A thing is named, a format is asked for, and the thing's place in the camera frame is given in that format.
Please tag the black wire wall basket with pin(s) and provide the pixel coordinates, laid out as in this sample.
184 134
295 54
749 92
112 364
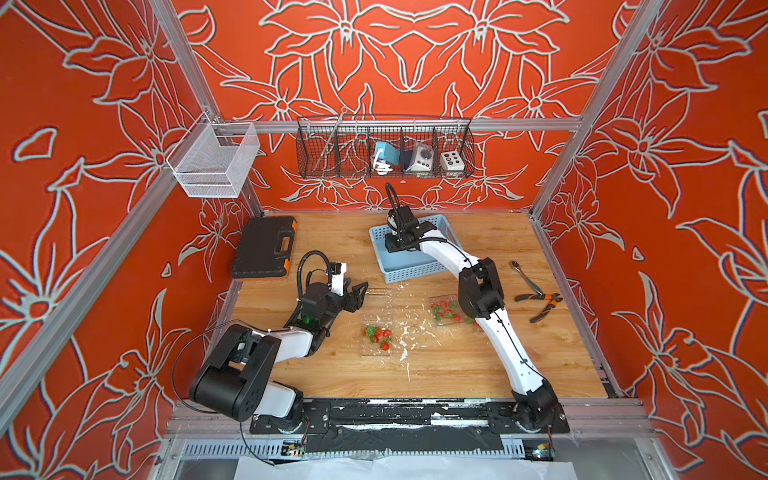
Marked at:
357 146

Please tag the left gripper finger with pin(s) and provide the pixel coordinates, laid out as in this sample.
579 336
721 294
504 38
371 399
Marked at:
354 296
337 279

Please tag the orange handled pliers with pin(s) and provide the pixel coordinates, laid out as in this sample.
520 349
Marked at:
537 294

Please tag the blue perforated plastic basket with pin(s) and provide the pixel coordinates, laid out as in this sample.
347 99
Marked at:
401 266

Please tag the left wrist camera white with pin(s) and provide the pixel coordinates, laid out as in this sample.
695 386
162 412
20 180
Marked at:
337 279

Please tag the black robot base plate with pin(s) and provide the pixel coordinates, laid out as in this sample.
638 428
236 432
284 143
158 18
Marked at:
415 426

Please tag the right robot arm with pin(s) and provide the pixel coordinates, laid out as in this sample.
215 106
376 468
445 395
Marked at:
481 298

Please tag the grey box with dials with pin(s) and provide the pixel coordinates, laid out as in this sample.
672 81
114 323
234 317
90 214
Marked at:
420 159

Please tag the clear acrylic wall box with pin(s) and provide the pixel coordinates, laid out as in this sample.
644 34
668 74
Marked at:
210 164

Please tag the clear clamshell container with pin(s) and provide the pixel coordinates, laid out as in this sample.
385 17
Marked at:
433 299
476 329
377 311

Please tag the white button box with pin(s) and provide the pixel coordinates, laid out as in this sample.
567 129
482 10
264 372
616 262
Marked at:
452 164

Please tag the blue white device in basket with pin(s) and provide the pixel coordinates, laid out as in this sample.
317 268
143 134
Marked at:
385 158

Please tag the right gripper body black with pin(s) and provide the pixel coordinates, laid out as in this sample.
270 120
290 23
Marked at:
396 242

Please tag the black plastic tool case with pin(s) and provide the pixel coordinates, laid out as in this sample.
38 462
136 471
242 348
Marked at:
265 248

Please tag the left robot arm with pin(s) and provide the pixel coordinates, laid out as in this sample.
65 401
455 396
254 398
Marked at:
236 381

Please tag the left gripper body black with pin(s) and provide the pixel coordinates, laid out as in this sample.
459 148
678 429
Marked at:
333 309

